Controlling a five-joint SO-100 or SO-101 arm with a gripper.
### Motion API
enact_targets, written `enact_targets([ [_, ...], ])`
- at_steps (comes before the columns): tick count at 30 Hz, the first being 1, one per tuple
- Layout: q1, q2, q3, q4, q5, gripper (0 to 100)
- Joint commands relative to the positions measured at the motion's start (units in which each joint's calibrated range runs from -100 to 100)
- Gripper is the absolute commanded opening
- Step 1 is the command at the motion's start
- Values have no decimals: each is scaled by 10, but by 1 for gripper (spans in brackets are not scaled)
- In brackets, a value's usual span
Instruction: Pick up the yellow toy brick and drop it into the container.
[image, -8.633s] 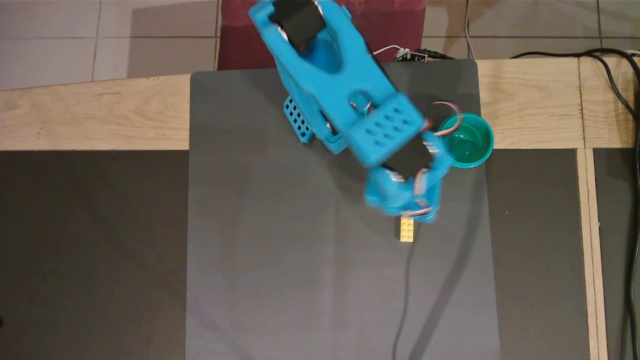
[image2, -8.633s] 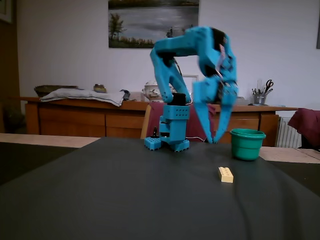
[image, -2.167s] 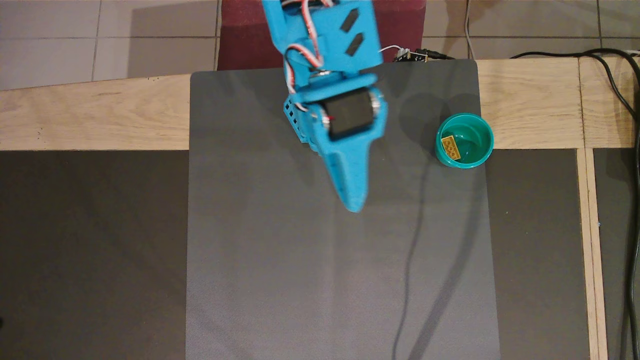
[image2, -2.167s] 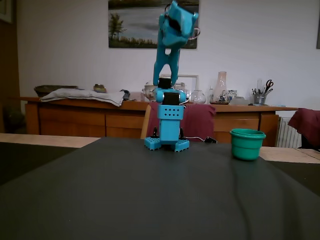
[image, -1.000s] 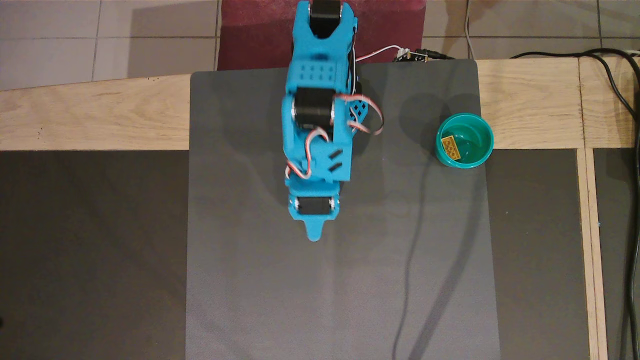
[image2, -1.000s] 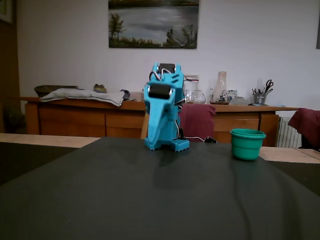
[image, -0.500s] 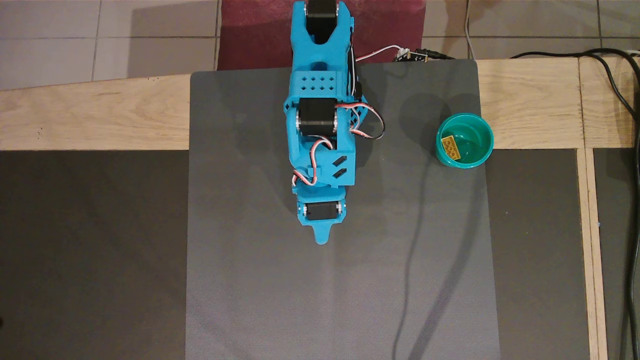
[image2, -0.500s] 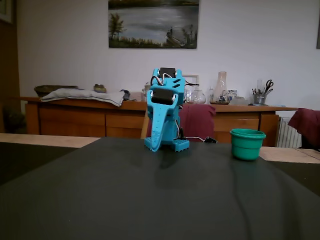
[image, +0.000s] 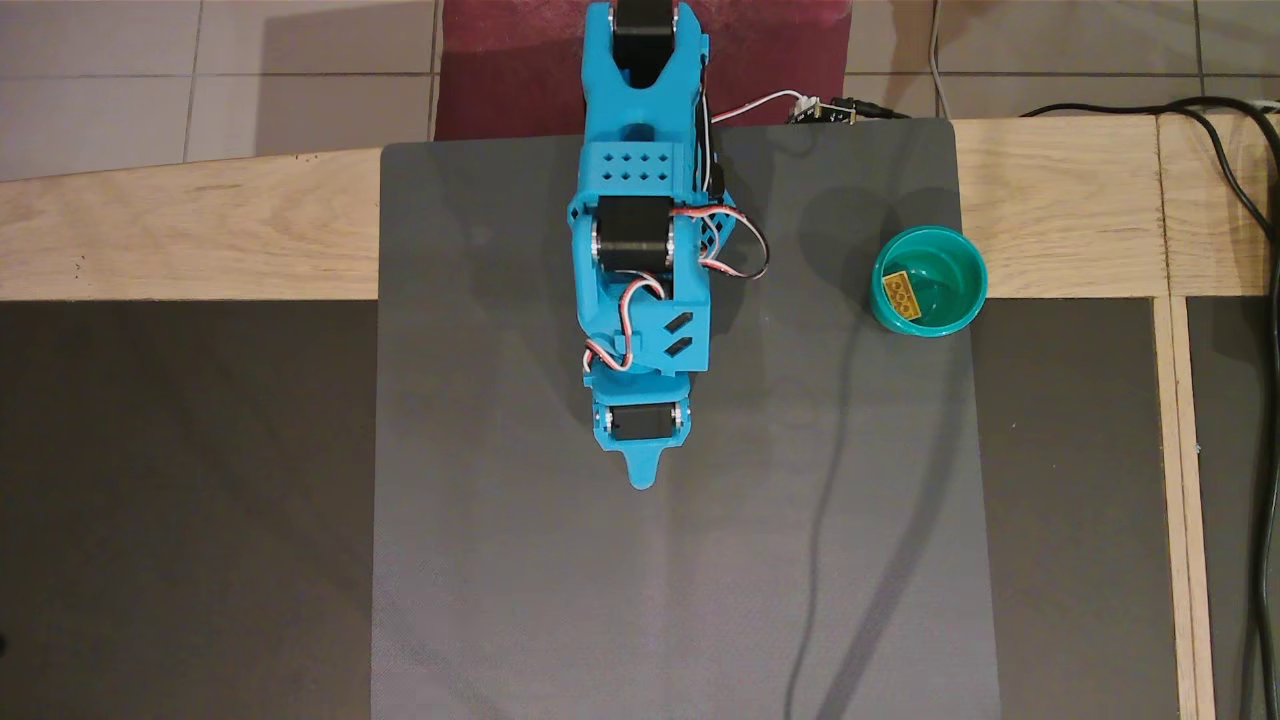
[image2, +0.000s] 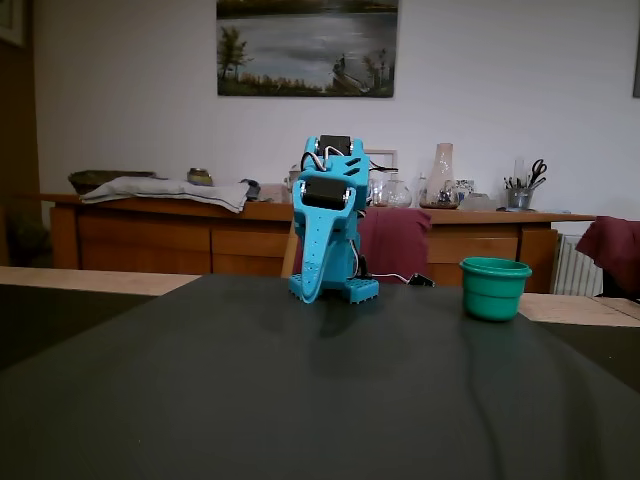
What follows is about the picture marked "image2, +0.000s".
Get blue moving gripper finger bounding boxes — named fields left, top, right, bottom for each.
left=291, top=198, right=361, bottom=305

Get blue gripper body black servo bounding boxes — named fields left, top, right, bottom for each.
left=298, top=171, right=360, bottom=210

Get round clear glass vase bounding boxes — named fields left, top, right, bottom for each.
left=386, top=179, right=414, bottom=209

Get tall pink glass vase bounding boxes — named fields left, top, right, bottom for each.
left=418, top=142, right=461, bottom=211

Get small green ceramic jar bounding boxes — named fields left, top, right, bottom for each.
left=186, top=166, right=215, bottom=188

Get grey rubber mat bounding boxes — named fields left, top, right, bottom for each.
left=0, top=273, right=640, bottom=480

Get lake landscape painting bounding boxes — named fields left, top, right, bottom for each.
left=215, top=0, right=401, bottom=99

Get clear glass dish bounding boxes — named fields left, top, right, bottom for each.
left=459, top=191, right=499, bottom=212

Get folded grey cloth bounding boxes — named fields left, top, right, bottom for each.
left=79, top=175, right=252, bottom=215

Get wooden sideboard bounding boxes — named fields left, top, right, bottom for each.
left=41, top=191, right=597, bottom=290

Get green plastic cup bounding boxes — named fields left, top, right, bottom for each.
left=459, top=256, right=533, bottom=323

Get metal pen holder cup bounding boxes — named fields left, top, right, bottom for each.
left=505, top=186, right=535, bottom=212

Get dark shallow bowl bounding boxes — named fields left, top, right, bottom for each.
left=67, top=169, right=158, bottom=196

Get small white picture frame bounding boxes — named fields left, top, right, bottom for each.
left=363, top=147, right=400, bottom=174

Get black handled scissors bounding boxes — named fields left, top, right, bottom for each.
left=528, top=158, right=549, bottom=191

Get white wall radiator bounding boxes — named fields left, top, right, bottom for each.
left=550, top=231, right=607, bottom=297

